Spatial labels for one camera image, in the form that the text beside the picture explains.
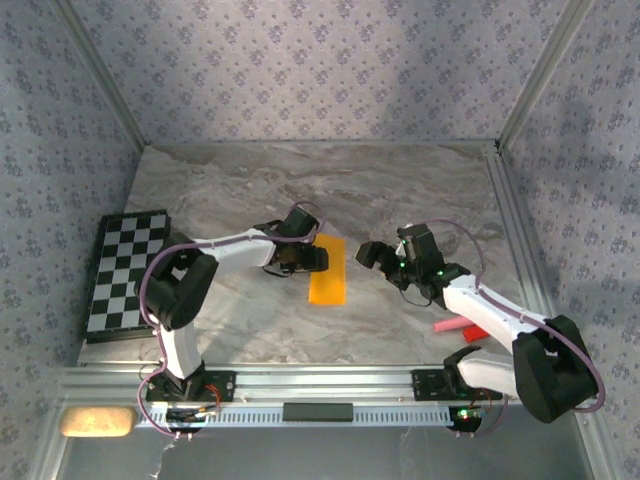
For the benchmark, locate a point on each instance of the orange paper sheet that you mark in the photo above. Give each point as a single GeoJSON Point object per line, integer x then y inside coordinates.
{"type": "Point", "coordinates": [330, 280]}

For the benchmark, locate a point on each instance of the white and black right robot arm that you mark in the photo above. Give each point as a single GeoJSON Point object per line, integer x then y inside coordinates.
{"type": "Point", "coordinates": [480, 305]}

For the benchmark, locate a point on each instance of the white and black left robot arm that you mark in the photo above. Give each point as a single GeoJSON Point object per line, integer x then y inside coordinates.
{"type": "Point", "coordinates": [235, 255]}

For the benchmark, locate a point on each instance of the pink tube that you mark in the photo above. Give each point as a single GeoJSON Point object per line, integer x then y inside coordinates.
{"type": "Point", "coordinates": [447, 326]}

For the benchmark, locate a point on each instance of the red block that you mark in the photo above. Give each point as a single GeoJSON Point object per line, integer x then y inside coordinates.
{"type": "Point", "coordinates": [472, 334]}

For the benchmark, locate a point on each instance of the black controller board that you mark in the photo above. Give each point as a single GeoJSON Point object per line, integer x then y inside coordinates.
{"type": "Point", "coordinates": [465, 417]}
{"type": "Point", "coordinates": [182, 415]}

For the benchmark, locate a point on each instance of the black rectangular bar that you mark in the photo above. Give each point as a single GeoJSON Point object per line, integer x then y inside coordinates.
{"type": "Point", "coordinates": [317, 412]}

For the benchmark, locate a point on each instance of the black and white chessboard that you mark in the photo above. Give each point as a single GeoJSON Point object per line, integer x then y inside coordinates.
{"type": "Point", "coordinates": [125, 280]}

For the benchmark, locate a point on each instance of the tan sponge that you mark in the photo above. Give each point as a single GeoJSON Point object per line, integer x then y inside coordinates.
{"type": "Point", "coordinates": [97, 421]}

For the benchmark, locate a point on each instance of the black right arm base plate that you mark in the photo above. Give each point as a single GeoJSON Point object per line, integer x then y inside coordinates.
{"type": "Point", "coordinates": [427, 385]}

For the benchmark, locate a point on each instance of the wide aluminium extrusion rail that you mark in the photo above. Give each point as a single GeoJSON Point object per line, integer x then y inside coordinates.
{"type": "Point", "coordinates": [320, 382]}

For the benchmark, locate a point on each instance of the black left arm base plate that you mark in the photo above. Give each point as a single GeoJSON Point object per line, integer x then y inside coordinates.
{"type": "Point", "coordinates": [222, 387]}

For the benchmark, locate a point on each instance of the aluminium frame post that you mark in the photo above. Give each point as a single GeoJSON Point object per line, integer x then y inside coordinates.
{"type": "Point", "coordinates": [104, 75]}
{"type": "Point", "coordinates": [544, 75]}

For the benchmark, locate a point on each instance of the aluminium frame leg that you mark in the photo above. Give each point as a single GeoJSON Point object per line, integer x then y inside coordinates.
{"type": "Point", "coordinates": [597, 445]}
{"type": "Point", "coordinates": [48, 445]}

